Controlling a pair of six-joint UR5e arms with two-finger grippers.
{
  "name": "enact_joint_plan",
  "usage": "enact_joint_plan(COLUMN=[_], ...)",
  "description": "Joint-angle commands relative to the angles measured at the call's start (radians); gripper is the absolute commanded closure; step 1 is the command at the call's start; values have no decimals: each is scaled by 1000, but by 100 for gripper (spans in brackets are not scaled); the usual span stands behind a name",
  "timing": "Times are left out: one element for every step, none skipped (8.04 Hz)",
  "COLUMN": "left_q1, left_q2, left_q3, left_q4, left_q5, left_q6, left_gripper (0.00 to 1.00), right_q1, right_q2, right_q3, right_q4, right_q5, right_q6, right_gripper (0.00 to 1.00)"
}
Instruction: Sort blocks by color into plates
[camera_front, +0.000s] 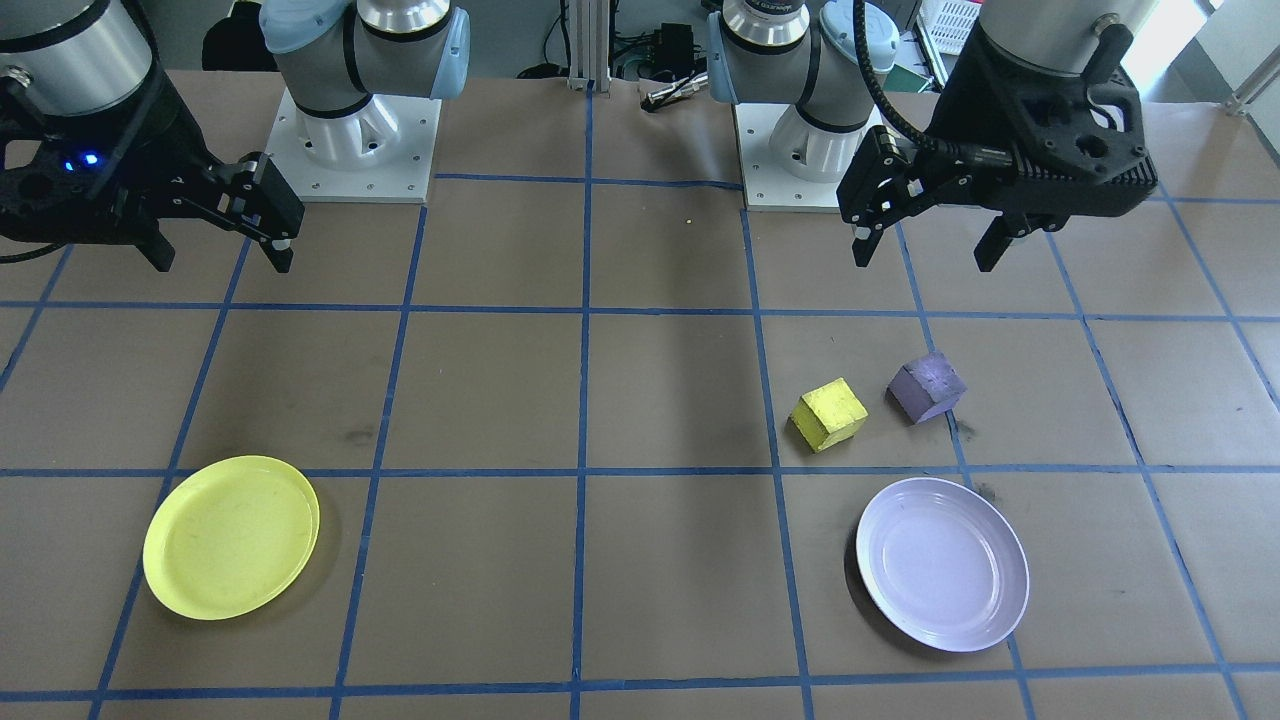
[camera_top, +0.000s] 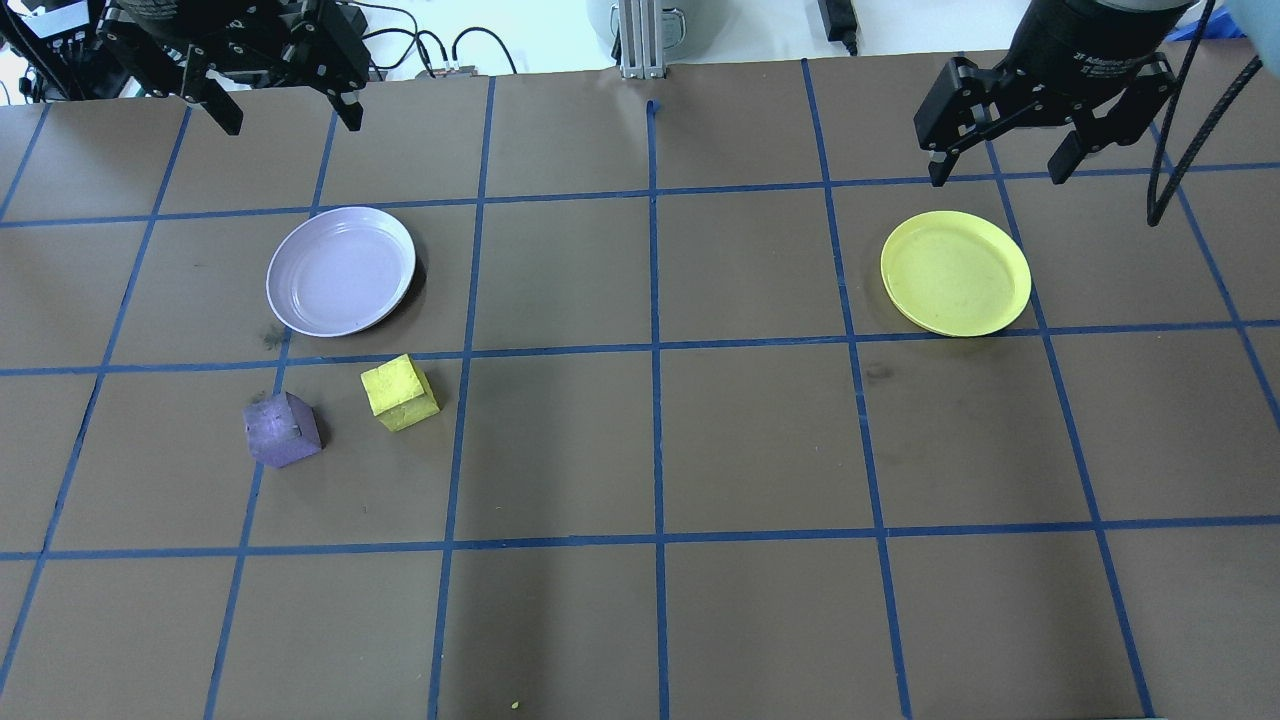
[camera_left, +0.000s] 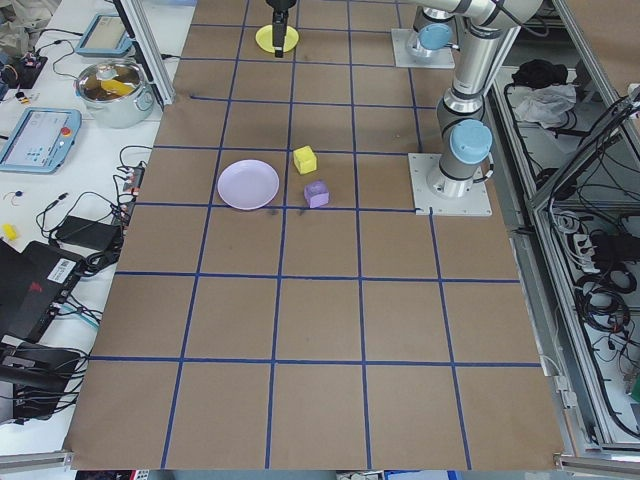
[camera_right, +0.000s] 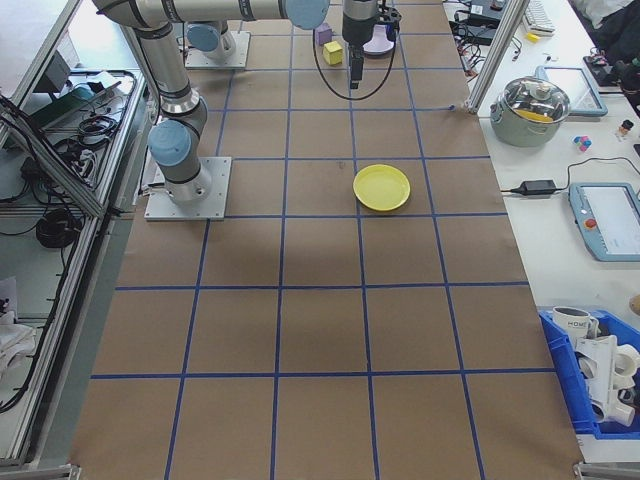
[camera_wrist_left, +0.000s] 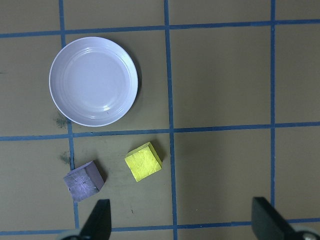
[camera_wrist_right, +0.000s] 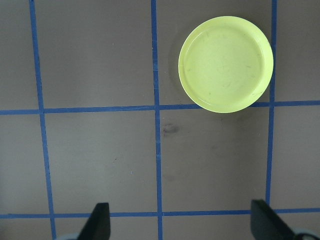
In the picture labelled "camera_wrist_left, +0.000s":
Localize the purple foam block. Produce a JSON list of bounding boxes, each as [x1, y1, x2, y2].
[[63, 160, 105, 202]]

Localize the yellow foam block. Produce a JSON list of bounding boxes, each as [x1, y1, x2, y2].
[[124, 141, 163, 183]]

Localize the lavender round plate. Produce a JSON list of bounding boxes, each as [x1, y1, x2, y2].
[[48, 36, 139, 127]]

